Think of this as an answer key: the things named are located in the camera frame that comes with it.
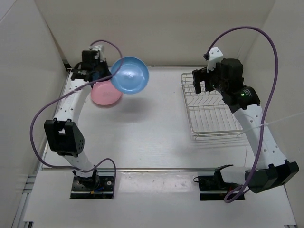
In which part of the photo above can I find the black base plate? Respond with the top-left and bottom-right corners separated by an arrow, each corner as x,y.
193,176 -> 238,201
70,172 -> 115,200

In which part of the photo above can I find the pink plate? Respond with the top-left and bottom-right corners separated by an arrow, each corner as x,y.
91,80 -> 123,106

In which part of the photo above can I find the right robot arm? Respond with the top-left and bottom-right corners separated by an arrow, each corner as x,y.
192,58 -> 299,193

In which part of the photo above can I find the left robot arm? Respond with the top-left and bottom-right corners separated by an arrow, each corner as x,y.
44,45 -> 110,190

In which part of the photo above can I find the blue plate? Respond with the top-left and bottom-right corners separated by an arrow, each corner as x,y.
110,57 -> 149,95

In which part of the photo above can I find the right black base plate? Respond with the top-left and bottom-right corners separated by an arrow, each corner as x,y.
193,176 -> 238,201

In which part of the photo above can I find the wire dish rack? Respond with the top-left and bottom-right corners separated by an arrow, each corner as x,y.
181,73 -> 243,140

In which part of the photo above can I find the white cable tie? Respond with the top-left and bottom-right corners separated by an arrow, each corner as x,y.
244,113 -> 304,133

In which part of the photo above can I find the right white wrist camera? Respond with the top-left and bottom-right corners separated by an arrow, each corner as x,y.
203,47 -> 224,73

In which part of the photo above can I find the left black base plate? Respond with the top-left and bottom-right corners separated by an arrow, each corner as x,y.
70,172 -> 115,200

